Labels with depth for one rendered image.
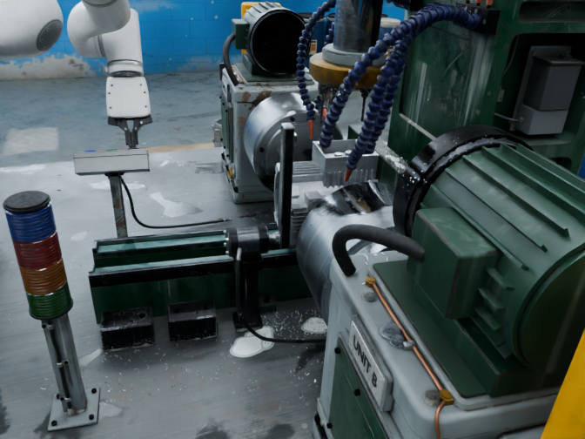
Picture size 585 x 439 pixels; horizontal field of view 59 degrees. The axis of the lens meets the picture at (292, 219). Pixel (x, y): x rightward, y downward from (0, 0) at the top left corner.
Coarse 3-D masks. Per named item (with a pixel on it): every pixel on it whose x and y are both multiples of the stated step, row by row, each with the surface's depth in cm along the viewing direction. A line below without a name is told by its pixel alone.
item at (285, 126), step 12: (288, 132) 93; (288, 144) 94; (288, 156) 95; (288, 168) 96; (288, 180) 97; (288, 192) 99; (288, 204) 100; (288, 216) 101; (288, 228) 103; (276, 240) 104; (288, 240) 104
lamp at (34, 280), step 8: (56, 264) 75; (24, 272) 74; (32, 272) 74; (40, 272) 74; (48, 272) 75; (56, 272) 76; (64, 272) 78; (24, 280) 75; (32, 280) 75; (40, 280) 75; (48, 280) 75; (56, 280) 76; (64, 280) 78; (24, 288) 77; (32, 288) 75; (40, 288) 75; (48, 288) 76; (56, 288) 77
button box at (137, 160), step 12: (84, 156) 123; (96, 156) 123; (108, 156) 124; (120, 156) 124; (132, 156) 125; (144, 156) 126; (84, 168) 123; (96, 168) 123; (108, 168) 124; (120, 168) 124; (132, 168) 125; (144, 168) 126
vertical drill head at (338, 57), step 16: (336, 0) 99; (352, 0) 96; (368, 0) 95; (336, 16) 100; (352, 16) 97; (368, 16) 97; (336, 32) 101; (352, 32) 98; (368, 32) 98; (336, 48) 102; (352, 48) 100; (368, 48) 100; (320, 64) 100; (336, 64) 100; (352, 64) 99; (384, 64) 102; (320, 80) 101; (336, 80) 99; (368, 80) 98; (320, 96) 110; (320, 112) 113
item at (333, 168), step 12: (336, 144) 118; (348, 144) 119; (312, 156) 118; (324, 156) 109; (336, 156) 113; (372, 156) 111; (324, 168) 110; (336, 168) 110; (360, 168) 112; (372, 168) 112; (324, 180) 111; (336, 180) 112; (348, 180) 112; (360, 180) 113
